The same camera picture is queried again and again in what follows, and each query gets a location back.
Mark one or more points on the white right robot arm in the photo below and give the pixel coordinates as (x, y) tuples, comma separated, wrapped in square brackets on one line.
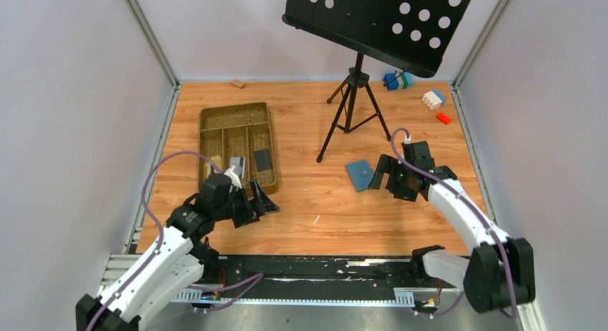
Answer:
[(499, 270)]

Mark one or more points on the blue leather card holder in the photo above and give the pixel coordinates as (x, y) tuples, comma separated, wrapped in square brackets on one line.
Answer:
[(360, 173)]

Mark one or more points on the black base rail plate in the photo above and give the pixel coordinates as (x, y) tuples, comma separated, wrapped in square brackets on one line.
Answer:
[(316, 279)]

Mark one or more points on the small wooden block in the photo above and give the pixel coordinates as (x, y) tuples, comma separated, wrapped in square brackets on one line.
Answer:
[(237, 83)]

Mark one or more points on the blue green toy block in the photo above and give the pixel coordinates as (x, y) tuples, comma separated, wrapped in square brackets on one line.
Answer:
[(398, 81)]

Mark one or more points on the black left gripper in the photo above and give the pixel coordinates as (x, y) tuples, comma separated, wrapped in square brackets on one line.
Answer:
[(248, 208)]

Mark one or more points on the white blue toy block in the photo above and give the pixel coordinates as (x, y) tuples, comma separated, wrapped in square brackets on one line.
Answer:
[(433, 99)]

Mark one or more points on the silver credit card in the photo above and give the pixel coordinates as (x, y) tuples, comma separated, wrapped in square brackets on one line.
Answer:
[(239, 163)]

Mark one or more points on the red toy block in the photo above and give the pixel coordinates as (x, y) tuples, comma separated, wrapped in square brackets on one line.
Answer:
[(443, 118)]

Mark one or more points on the gold credit card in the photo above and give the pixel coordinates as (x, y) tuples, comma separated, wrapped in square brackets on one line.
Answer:
[(211, 166)]

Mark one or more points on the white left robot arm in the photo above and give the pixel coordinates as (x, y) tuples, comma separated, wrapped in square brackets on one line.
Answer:
[(180, 255)]

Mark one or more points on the woven compartment tray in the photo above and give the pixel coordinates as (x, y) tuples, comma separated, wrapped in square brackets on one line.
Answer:
[(240, 130)]

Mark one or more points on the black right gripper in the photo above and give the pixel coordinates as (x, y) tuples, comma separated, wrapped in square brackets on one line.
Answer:
[(393, 178)]

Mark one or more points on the black credit card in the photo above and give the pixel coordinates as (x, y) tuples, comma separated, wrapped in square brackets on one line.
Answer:
[(263, 160)]

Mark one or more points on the black music stand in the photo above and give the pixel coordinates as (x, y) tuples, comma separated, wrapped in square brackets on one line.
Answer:
[(411, 35)]

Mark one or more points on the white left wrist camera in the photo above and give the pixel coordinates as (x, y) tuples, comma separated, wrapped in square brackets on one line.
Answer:
[(233, 174)]

